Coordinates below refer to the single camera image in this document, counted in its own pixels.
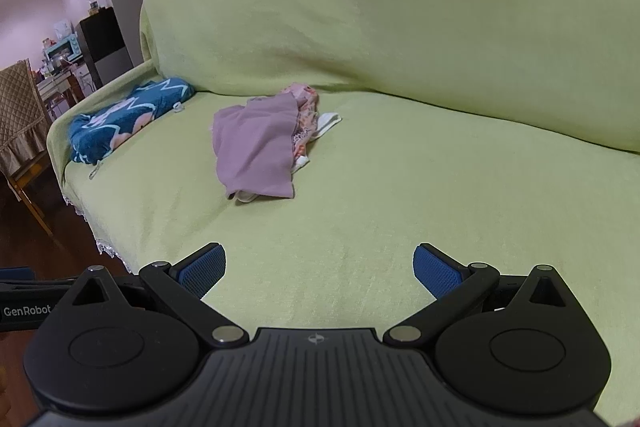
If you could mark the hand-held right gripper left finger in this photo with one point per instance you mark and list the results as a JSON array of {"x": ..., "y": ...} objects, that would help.
[{"x": 205, "y": 269}]

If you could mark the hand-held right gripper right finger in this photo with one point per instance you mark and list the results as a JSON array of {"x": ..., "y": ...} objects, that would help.
[{"x": 435, "y": 274}]

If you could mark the purple garment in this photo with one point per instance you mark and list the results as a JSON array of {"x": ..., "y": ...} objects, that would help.
[{"x": 255, "y": 142}]

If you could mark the blue floral blanket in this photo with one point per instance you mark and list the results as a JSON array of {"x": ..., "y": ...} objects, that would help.
[{"x": 145, "y": 104}]

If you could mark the white garment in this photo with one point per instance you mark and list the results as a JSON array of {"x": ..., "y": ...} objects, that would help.
[{"x": 327, "y": 121}]

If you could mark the pink floral garment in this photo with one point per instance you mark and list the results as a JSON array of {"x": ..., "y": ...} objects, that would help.
[{"x": 306, "y": 107}]

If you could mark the chair with quilted brown cover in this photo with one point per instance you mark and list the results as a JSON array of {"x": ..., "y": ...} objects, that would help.
[{"x": 20, "y": 107}]

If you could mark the white side table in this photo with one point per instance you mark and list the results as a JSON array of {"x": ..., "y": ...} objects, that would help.
[{"x": 60, "y": 84}]

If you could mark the green covered sofa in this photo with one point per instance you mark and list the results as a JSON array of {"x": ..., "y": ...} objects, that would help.
[{"x": 400, "y": 32}]

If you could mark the teal toaster oven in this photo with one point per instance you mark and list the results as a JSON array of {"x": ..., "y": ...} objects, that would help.
[{"x": 67, "y": 49}]

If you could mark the black refrigerator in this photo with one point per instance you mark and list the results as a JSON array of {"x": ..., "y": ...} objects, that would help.
[{"x": 100, "y": 32}]

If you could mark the white kitchen appliance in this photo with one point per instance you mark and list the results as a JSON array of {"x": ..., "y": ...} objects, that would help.
[{"x": 62, "y": 29}]

